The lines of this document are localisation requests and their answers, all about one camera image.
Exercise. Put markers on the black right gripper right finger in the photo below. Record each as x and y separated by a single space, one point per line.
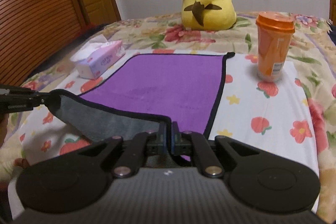
192 149

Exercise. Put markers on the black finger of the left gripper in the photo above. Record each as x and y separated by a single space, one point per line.
17 99

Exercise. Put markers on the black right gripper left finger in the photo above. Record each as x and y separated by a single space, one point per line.
137 150

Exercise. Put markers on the purple and grey towel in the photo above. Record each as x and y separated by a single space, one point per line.
147 90

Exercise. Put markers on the pink tissue box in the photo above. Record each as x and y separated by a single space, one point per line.
96 56

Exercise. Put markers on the brown slatted wardrobe door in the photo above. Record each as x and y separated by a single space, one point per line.
32 31

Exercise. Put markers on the white strawberry print cloth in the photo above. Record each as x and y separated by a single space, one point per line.
170 138

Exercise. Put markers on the orange plastic cup with lid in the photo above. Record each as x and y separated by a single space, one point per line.
274 32

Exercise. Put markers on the floral bed blanket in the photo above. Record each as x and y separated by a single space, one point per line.
309 61

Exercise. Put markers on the brown wooden cabinet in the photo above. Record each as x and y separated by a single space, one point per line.
332 12

